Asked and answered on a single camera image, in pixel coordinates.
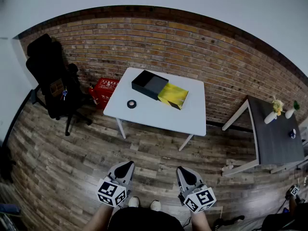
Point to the red plastic crate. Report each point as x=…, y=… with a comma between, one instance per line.
x=107, y=90

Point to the person's white shoe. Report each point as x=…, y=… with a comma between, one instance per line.
x=133, y=201
x=155, y=205

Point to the person's right forearm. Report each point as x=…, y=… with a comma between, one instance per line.
x=199, y=221

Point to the white vase with green plant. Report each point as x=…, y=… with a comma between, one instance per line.
x=289, y=113

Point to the black wheeled base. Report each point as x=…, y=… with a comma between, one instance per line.
x=6, y=170

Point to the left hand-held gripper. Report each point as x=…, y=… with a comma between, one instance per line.
x=109, y=192

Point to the person's left white shoe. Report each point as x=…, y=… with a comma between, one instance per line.
x=133, y=201

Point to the person's left forearm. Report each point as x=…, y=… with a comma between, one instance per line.
x=98, y=218

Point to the black tape roll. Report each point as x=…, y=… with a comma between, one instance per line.
x=128, y=104

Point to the dark grey side table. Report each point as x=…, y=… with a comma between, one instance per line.
x=276, y=138

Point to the person's black clothing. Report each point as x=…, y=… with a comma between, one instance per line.
x=144, y=221

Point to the blue white mug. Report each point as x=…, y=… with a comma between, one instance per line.
x=292, y=133

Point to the black office chair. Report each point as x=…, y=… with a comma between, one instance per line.
x=45, y=64

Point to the black and yellow drawer box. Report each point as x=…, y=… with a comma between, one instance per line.
x=146, y=83

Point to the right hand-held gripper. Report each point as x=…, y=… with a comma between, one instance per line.
x=199, y=200

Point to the white vase with yellow flowers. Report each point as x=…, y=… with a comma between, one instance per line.
x=270, y=117

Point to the small clear bottle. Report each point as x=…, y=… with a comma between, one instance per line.
x=227, y=168

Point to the person's right white shoe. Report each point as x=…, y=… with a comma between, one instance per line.
x=155, y=205

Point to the brown cardboard box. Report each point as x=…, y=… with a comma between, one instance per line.
x=56, y=88

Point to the white table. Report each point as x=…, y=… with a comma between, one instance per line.
x=156, y=115

